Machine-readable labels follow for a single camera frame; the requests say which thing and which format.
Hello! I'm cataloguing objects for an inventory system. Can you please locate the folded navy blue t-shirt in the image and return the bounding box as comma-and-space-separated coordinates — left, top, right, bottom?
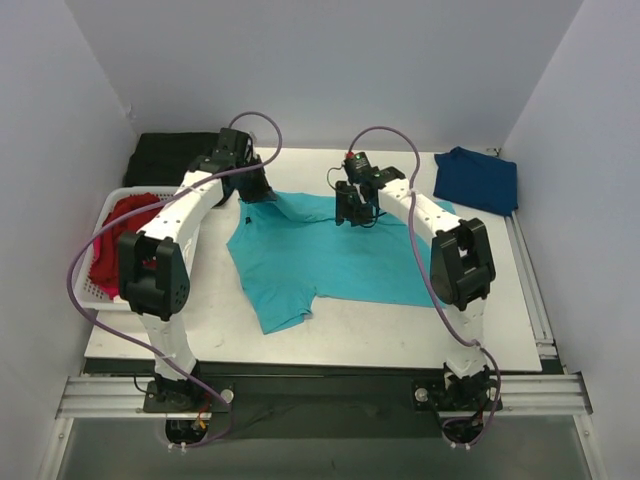
434, 147, 518, 216

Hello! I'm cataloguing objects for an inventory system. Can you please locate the pink garment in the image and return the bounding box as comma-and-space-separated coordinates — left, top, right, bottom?
89, 228, 122, 300

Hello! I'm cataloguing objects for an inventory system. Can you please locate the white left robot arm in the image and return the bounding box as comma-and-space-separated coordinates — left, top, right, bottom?
117, 128, 273, 412

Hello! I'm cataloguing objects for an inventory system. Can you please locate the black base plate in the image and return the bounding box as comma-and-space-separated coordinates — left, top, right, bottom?
136, 368, 502, 446

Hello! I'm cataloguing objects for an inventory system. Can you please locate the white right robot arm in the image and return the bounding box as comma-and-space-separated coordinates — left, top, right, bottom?
334, 151, 496, 408

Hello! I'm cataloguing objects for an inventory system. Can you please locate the white plastic laundry basket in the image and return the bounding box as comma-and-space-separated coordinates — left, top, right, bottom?
74, 186, 200, 312

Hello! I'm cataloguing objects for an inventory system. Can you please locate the aluminium frame rail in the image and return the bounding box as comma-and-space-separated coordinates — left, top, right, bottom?
57, 375, 593, 419

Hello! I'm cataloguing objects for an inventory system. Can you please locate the red t-shirt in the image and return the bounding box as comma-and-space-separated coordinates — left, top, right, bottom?
89, 193, 164, 291

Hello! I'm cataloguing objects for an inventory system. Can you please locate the turquoise t-shirt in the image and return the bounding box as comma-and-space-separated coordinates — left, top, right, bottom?
227, 193, 433, 334

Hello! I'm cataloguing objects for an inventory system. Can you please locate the black folded t-shirt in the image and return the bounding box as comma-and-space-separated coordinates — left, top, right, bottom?
122, 132, 218, 187

